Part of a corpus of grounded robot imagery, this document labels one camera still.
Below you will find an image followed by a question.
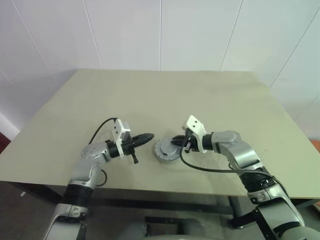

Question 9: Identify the black metal table frame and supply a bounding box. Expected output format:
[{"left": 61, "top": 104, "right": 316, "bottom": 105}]
[{"left": 9, "top": 181, "right": 320, "bottom": 230}]

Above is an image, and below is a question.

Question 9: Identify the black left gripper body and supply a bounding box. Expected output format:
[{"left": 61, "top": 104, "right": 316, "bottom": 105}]
[{"left": 121, "top": 136, "right": 140, "bottom": 165}]

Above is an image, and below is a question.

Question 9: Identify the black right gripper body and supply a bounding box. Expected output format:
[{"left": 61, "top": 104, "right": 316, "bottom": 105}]
[{"left": 183, "top": 129, "right": 201, "bottom": 154}]

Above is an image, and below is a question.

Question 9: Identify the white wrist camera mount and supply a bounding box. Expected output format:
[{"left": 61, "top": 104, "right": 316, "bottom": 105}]
[
  {"left": 181, "top": 114, "right": 207, "bottom": 154},
  {"left": 111, "top": 118, "right": 132, "bottom": 158}
]

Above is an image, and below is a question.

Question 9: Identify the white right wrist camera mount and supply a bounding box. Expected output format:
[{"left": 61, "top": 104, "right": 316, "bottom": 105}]
[{"left": 181, "top": 114, "right": 207, "bottom": 154}]

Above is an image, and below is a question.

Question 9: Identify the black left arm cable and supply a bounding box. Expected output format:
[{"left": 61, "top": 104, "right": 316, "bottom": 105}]
[{"left": 89, "top": 117, "right": 118, "bottom": 188}]

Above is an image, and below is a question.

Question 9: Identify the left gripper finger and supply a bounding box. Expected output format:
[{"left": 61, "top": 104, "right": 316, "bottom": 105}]
[
  {"left": 131, "top": 132, "right": 155, "bottom": 142},
  {"left": 132, "top": 139, "right": 153, "bottom": 149}
]

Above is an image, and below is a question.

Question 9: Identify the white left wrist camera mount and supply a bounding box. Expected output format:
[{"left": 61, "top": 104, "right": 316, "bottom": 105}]
[{"left": 111, "top": 118, "right": 132, "bottom": 158}]

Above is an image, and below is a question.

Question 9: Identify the dark red cabinet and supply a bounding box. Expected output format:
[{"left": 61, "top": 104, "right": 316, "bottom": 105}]
[{"left": 0, "top": 131, "right": 12, "bottom": 155}]

